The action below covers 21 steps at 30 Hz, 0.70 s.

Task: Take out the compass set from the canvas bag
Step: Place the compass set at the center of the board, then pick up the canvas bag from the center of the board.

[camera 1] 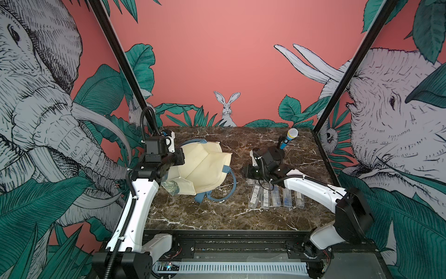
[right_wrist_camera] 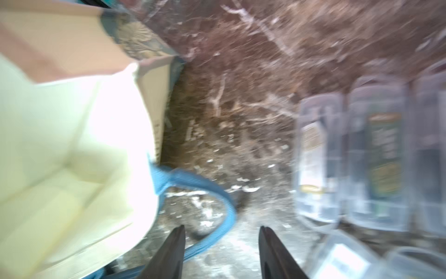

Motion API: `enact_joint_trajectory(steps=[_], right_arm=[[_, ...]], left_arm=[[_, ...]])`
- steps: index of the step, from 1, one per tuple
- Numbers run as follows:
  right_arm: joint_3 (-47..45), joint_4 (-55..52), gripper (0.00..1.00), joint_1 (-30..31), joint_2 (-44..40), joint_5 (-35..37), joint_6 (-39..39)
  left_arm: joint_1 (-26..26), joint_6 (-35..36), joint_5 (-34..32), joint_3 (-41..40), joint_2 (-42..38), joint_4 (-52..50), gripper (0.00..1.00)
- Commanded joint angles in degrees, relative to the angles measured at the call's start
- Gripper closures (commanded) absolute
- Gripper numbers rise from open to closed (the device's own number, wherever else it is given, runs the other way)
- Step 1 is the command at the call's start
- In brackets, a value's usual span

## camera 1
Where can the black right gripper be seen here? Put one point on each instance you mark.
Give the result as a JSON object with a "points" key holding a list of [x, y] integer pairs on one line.
{"points": [[247, 172]]}

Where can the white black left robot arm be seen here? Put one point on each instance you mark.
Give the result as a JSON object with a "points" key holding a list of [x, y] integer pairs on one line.
{"points": [[126, 256]]}

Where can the blue toy microphone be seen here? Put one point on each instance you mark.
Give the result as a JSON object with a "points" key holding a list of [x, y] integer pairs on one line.
{"points": [[291, 134]]}

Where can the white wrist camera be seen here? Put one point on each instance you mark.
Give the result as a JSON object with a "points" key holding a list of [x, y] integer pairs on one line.
{"points": [[254, 157], [170, 136]]}

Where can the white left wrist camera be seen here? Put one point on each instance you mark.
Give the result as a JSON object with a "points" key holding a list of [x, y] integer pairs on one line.
{"points": [[170, 136]]}

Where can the black right frame post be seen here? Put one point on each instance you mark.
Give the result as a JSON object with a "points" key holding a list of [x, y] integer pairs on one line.
{"points": [[378, 23]]}

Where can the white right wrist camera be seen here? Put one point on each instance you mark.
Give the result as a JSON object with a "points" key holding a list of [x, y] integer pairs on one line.
{"points": [[254, 157]]}

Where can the black frame post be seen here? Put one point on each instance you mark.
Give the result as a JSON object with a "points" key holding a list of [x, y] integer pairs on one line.
{"points": [[378, 23], [102, 17]]}

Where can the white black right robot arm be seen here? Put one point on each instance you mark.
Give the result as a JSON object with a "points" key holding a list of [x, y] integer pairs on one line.
{"points": [[352, 213]]}

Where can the white ventilation grille strip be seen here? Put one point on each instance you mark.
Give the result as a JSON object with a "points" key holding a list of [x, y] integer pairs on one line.
{"points": [[288, 268]]}

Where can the clear compass set case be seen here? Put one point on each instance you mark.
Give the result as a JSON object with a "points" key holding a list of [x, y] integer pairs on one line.
{"points": [[265, 201]]}

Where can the cream canvas tote bag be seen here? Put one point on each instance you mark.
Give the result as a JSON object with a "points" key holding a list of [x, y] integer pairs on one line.
{"points": [[206, 167]]}

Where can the black left frame post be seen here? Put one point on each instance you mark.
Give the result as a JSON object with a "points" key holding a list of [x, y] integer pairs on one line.
{"points": [[102, 17]]}

